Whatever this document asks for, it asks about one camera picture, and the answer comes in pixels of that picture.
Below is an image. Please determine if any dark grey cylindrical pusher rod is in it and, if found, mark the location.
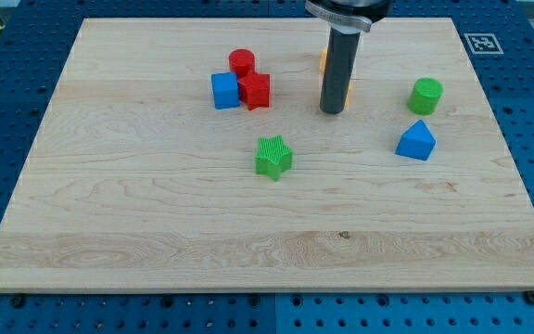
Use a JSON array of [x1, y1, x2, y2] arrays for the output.
[[320, 28, 361, 114]]

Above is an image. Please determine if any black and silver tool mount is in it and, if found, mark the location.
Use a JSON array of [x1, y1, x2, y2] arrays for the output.
[[305, 0, 393, 33]]

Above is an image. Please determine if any yellow hexagon block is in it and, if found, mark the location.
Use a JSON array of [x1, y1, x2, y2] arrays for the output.
[[319, 47, 328, 74]]

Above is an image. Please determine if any yellow heart block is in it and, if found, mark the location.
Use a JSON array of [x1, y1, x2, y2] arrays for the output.
[[344, 80, 354, 107]]

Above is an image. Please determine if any green cylinder block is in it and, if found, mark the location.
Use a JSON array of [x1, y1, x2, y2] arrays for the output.
[[407, 77, 444, 115]]

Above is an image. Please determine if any red star block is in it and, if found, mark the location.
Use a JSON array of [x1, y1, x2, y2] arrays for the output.
[[237, 72, 271, 110]]

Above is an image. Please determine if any red cylinder block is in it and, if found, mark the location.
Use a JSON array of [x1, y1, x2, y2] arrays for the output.
[[228, 48, 255, 78]]

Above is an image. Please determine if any blue triangular prism block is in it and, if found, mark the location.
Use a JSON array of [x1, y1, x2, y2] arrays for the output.
[[395, 120, 437, 161]]

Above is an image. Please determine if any blue cube block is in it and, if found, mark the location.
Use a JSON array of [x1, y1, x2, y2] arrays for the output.
[[210, 72, 240, 109]]

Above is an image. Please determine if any green star block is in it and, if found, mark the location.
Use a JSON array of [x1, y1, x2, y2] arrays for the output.
[[255, 135, 293, 181]]

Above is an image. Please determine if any black and white fiducial marker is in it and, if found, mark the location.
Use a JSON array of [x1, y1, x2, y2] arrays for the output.
[[464, 32, 503, 55]]

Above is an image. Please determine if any light wooden board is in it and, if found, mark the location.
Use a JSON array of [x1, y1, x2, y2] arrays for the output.
[[0, 18, 534, 294]]

